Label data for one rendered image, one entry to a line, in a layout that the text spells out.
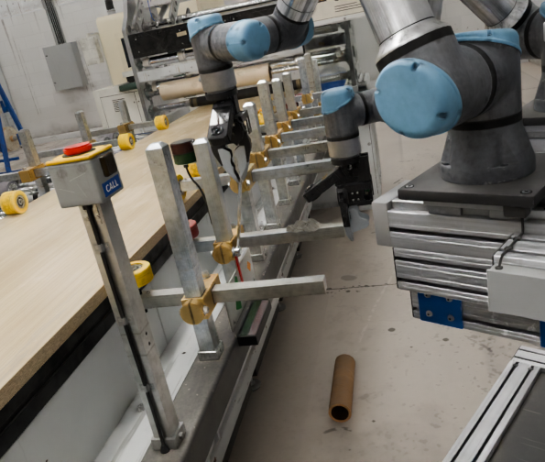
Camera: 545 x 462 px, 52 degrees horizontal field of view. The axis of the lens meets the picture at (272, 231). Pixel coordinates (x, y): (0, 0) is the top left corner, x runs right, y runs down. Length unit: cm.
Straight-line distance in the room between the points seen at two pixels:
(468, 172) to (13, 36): 1160
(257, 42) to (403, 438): 138
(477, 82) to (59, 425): 90
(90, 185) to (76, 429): 53
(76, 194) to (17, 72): 1152
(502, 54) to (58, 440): 98
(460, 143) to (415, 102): 17
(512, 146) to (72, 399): 89
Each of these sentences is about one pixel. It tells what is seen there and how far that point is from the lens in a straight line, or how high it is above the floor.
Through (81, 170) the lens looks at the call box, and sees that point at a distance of 81.
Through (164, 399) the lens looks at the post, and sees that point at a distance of 99.
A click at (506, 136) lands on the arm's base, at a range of 95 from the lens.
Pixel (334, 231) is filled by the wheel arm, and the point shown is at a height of 85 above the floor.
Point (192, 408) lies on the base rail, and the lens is 111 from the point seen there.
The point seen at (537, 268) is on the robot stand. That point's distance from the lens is 87.
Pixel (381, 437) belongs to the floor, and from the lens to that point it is 201.
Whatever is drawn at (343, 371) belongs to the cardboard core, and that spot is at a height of 8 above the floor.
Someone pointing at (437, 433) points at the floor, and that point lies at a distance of 201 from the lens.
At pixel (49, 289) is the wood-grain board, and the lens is 130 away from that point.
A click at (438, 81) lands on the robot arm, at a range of 79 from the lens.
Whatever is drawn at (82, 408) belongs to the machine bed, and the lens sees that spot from 118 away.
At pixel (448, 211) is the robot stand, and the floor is 99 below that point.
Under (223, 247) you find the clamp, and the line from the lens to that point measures 134.
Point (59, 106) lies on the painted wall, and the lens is 1197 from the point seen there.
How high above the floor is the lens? 134
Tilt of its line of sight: 20 degrees down
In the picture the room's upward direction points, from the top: 12 degrees counter-clockwise
